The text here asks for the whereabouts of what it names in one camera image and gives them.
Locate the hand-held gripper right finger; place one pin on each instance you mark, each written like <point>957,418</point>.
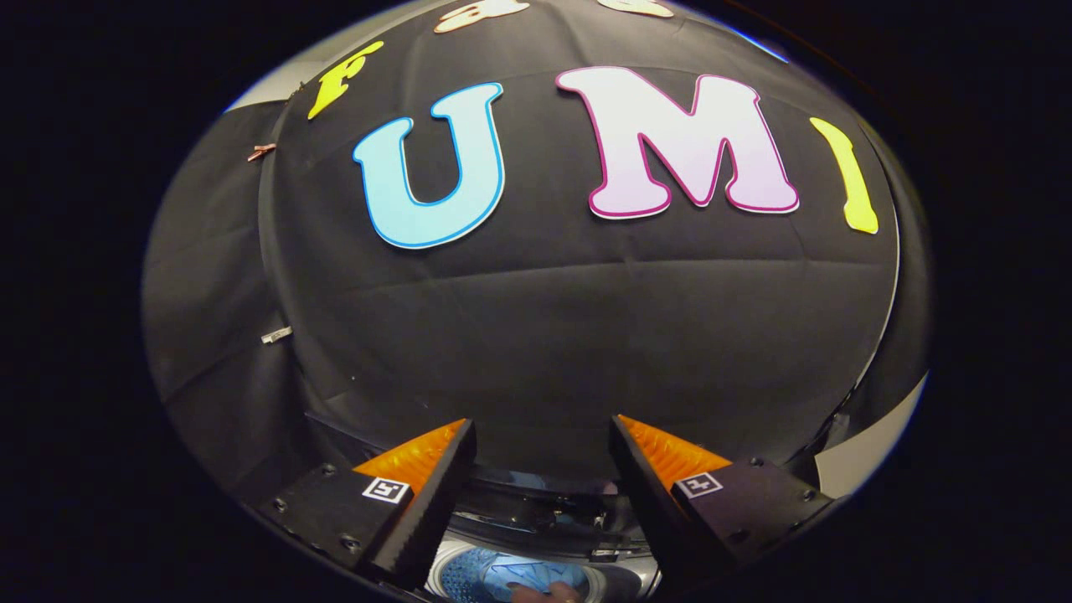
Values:
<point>649,502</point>

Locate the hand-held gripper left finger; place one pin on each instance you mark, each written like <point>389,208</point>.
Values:
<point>431,502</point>

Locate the washing machine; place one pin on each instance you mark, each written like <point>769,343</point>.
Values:
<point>624,578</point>

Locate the transparent washing machine lid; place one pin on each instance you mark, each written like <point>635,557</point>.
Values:
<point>536,507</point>

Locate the light blue shirt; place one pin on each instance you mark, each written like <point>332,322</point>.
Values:
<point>519,574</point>

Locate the black backdrop cloth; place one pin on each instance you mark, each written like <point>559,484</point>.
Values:
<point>586,335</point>

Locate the white clip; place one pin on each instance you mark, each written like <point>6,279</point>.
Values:
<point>276,335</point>

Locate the red clip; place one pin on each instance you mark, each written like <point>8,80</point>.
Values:
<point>261,152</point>

